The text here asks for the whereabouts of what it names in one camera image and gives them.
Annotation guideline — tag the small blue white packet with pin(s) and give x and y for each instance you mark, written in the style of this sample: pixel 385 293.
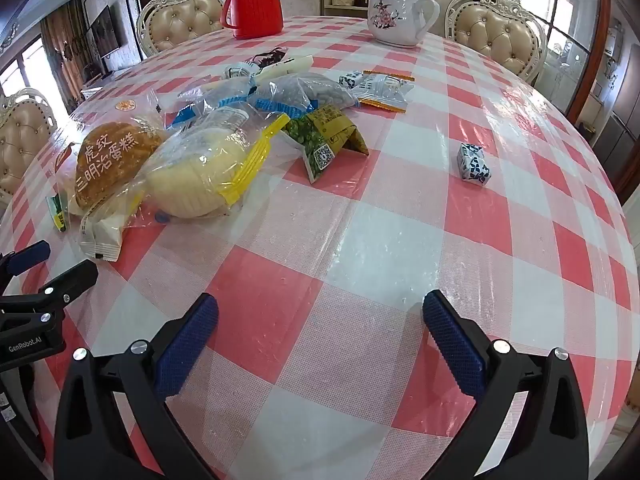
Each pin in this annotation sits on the small blue white packet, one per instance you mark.
pixel 236 71

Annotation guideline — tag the yellow striped cake packet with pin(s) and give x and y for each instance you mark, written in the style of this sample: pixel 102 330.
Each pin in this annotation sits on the yellow striped cake packet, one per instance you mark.
pixel 190 180

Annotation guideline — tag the clear bag grey snacks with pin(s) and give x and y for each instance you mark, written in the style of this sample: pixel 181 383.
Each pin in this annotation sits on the clear bag grey snacks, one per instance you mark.
pixel 320 91

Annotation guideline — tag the white floral teapot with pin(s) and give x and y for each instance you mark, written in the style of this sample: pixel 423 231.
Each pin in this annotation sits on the white floral teapot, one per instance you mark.
pixel 392 20

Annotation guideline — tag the wall television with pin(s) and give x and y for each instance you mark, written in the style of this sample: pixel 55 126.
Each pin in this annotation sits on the wall television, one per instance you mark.
pixel 104 35

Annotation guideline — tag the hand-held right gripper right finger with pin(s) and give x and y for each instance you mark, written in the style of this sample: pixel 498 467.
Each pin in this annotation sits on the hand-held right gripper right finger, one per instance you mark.
pixel 455 345

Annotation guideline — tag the red thermos jug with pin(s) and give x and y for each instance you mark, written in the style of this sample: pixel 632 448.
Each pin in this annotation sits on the red thermos jug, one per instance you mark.
pixel 255 5

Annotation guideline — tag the dark snack packet near thermos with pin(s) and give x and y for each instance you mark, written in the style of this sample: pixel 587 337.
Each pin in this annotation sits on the dark snack packet near thermos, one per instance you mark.
pixel 272 55

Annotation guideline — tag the small blue cap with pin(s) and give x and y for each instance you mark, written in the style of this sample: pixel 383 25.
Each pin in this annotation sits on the small blue cap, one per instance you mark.
pixel 161 218

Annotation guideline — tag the brown curtain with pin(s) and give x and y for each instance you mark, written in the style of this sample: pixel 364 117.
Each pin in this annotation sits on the brown curtain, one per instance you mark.
pixel 57 45

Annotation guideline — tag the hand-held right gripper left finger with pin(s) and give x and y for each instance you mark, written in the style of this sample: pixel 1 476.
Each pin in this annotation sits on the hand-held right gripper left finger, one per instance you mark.
pixel 185 345

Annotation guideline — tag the white stick snack packet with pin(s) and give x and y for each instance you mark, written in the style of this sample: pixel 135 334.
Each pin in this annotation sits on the white stick snack packet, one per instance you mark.
pixel 287 66

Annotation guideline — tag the glass panel door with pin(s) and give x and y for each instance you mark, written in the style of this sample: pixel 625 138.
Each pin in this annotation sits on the glass panel door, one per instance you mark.
pixel 570 35

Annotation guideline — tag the small green packet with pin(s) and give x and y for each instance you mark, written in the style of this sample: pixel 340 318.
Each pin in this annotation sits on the small green packet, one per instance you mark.
pixel 59 215

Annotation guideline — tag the orange trimmed snack packet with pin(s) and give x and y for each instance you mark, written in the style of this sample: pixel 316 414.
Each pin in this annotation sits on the orange trimmed snack packet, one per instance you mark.
pixel 382 89

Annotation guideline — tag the green pea snack packet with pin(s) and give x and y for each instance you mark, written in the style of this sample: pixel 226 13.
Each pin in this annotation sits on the green pea snack packet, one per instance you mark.
pixel 320 132

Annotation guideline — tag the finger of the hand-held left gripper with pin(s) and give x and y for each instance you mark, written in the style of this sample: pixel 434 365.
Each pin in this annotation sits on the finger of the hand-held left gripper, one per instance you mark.
pixel 70 280
pixel 30 255

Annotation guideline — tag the red white checkered tablecloth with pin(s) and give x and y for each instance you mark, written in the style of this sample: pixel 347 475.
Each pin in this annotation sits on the red white checkered tablecloth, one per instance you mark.
pixel 400 200

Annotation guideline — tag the brown striped cake packet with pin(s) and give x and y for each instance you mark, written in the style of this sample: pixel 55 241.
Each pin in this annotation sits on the brown striped cake packet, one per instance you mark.
pixel 110 160

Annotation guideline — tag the beige tufted dining chair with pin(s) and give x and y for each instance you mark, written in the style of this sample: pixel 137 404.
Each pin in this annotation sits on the beige tufted dining chair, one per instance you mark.
pixel 180 17
pixel 20 145
pixel 500 35

